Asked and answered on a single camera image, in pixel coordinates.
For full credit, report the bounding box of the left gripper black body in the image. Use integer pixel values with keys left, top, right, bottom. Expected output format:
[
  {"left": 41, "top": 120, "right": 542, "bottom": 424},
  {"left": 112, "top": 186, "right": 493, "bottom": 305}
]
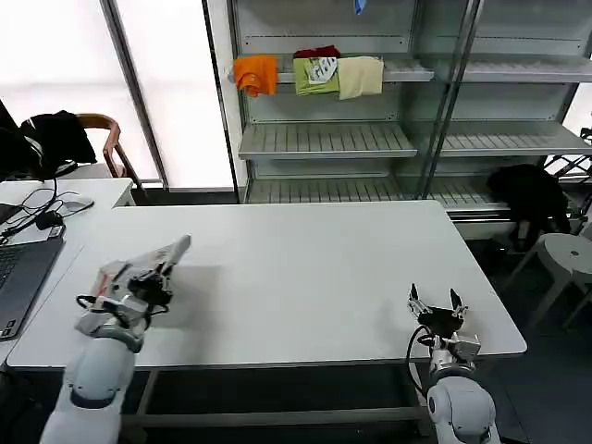
[{"left": 128, "top": 276, "right": 174, "bottom": 308}]

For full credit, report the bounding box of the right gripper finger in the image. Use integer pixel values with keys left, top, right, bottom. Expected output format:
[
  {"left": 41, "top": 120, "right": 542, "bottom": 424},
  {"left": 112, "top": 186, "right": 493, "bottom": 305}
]
[
  {"left": 448, "top": 288, "right": 470, "bottom": 321},
  {"left": 406, "top": 282, "right": 430, "bottom": 321}
]

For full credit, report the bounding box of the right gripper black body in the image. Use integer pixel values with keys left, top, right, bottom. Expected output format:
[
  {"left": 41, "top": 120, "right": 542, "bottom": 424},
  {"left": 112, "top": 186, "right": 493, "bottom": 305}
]
[{"left": 417, "top": 305, "right": 464, "bottom": 339}]

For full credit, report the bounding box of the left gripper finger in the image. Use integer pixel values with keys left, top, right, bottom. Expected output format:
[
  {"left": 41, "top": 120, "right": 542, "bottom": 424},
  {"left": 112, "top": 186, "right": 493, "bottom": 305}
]
[{"left": 132, "top": 262, "right": 177, "bottom": 285}]

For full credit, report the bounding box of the grey printed t-shirt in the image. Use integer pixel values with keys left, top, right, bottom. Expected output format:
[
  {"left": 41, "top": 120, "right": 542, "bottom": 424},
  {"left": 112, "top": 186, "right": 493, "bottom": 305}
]
[{"left": 93, "top": 233, "right": 192, "bottom": 302}]

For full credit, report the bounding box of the white round stool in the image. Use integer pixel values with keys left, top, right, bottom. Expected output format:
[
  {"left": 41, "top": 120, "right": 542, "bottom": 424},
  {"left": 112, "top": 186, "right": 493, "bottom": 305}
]
[{"left": 500, "top": 231, "right": 592, "bottom": 330}]

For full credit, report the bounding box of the black power adapter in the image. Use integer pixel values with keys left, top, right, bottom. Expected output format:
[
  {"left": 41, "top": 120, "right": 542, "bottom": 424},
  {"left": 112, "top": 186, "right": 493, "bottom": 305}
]
[{"left": 35, "top": 212, "right": 65, "bottom": 231}]

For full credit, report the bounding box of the dark grey laptop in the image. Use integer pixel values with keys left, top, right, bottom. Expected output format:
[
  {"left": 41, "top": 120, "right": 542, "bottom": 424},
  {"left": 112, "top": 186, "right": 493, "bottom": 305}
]
[{"left": 0, "top": 235, "right": 67, "bottom": 343}]

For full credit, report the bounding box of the brown wooden chair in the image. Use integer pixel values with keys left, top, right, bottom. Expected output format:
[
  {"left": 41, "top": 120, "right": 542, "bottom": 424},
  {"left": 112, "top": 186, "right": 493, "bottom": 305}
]
[{"left": 75, "top": 113, "right": 150, "bottom": 201}]

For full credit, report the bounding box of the black jacket with white stripes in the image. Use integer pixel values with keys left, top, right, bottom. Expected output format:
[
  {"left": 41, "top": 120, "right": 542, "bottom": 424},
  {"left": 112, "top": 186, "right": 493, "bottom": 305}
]
[{"left": 18, "top": 110, "right": 99, "bottom": 179}]

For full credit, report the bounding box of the empty grey shelf rack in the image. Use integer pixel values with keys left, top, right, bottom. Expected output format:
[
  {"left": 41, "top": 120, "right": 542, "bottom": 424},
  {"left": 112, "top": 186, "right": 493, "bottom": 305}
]
[{"left": 418, "top": 0, "right": 592, "bottom": 241}]

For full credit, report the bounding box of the black folding rack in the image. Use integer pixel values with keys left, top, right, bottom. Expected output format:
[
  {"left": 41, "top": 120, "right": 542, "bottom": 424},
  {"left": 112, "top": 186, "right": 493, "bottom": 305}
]
[{"left": 542, "top": 126, "right": 592, "bottom": 233}]

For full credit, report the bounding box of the grey shelf rack with clothes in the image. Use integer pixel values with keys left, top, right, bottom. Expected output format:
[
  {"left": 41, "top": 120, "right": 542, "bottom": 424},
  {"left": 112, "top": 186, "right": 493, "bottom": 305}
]
[{"left": 202, "top": 0, "right": 438, "bottom": 205}]

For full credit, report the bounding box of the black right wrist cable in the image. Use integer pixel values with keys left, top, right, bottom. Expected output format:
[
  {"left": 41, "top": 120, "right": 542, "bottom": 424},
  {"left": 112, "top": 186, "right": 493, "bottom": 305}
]
[{"left": 405, "top": 324, "right": 437, "bottom": 400}]

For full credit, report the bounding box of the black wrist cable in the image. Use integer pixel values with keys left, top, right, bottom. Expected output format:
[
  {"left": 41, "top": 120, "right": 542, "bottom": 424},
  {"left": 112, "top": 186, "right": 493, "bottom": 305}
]
[
  {"left": 405, "top": 324, "right": 437, "bottom": 400},
  {"left": 75, "top": 294, "right": 122, "bottom": 326}
]

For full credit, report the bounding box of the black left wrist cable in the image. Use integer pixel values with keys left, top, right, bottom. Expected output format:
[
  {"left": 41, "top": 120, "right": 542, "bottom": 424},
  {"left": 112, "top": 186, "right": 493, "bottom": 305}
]
[{"left": 75, "top": 294, "right": 122, "bottom": 326}]

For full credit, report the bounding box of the black desk cable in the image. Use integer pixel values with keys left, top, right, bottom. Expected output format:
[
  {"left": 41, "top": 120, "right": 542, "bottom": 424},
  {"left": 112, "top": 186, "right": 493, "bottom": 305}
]
[{"left": 0, "top": 177, "right": 62, "bottom": 242}]

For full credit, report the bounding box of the grey metal table frame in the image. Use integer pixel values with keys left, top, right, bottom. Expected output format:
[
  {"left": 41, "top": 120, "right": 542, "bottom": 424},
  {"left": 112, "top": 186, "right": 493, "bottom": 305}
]
[{"left": 117, "top": 362, "right": 438, "bottom": 440}]

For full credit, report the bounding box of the grey window frame post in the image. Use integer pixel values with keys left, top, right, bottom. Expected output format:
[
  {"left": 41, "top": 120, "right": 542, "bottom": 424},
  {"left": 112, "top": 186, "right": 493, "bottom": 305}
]
[{"left": 100, "top": 0, "right": 170, "bottom": 189}]

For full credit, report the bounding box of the thin dark window post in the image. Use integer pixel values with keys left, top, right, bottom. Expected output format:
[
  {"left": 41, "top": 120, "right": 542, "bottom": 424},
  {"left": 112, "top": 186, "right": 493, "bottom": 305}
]
[{"left": 201, "top": 0, "right": 241, "bottom": 204}]

